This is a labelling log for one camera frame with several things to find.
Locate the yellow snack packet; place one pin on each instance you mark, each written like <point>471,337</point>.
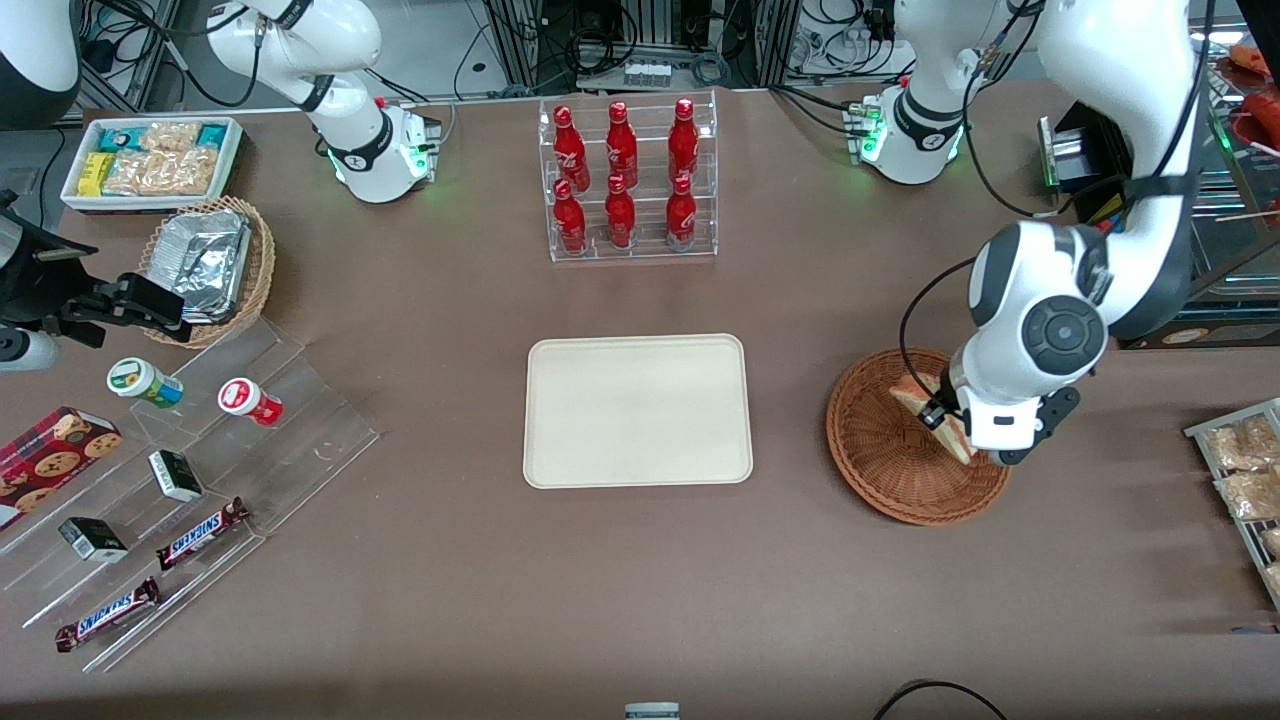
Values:
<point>95,173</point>

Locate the teal snack packet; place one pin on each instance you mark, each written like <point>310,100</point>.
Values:
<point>213,135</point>
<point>120,138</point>

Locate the red orange food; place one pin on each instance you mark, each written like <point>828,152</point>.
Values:
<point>1262,105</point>

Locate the clear beige snack bag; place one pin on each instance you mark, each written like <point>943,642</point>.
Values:
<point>1250,495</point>
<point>1274,578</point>
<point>1272,542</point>
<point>1240,445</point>

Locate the aluminium equipment rack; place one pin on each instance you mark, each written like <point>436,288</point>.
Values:
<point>650,20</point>

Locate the red cola bottle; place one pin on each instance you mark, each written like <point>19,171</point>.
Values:
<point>684,142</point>
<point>621,145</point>
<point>681,212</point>
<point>570,222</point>
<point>570,148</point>
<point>620,215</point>

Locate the Snickers chocolate bar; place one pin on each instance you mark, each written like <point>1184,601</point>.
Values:
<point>200,533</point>
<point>108,613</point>

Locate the silver foil packet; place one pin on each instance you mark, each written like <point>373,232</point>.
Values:
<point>205,260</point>

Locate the red chocolate chip cookie box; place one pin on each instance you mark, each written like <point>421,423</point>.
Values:
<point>50,460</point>

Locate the red lidded yogurt cup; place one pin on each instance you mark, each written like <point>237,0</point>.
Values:
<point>245,400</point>

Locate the triangular sandwich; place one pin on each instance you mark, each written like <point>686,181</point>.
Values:
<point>912,392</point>

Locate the brown round wicker basket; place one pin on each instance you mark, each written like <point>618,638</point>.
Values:
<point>890,470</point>

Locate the light tan wicker basket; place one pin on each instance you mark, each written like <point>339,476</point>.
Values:
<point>260,260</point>

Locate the red emergency stop button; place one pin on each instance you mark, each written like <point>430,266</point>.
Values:
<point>1103,225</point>

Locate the small grey edge object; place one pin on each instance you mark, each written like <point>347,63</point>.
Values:
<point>652,711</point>

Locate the clear acrylic bottle rack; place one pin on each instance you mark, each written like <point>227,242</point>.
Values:
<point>650,255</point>

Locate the small black carton box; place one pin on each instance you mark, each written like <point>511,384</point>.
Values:
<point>176,476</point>
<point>92,540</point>

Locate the clear acrylic stepped stand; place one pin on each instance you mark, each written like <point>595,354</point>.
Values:
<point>300,450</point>

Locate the white power strip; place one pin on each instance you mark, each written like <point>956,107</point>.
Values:
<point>648,73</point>

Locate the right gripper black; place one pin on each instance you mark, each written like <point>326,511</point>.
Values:
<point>52,285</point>

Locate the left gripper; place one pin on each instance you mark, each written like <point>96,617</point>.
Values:
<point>941,411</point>

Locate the steel shelf tray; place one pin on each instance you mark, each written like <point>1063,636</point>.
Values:
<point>1215,75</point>

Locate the white rectangular snack bin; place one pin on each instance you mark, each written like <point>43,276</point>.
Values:
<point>232,160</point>

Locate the black food warmer machine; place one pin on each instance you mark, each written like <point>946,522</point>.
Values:
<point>1250,320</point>

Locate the green lidded yogurt cup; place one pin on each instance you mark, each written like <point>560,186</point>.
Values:
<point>140,381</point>

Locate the cream plastic tray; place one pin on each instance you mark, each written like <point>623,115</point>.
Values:
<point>640,410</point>

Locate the clear rice cracker bag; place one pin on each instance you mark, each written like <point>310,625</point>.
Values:
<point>170,137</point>
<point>160,173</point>

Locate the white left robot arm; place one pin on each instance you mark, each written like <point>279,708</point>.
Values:
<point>1060,290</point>

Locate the small grey box green light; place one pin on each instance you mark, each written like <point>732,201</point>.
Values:
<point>1060,150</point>

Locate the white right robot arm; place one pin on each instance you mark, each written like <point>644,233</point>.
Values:
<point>350,40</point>

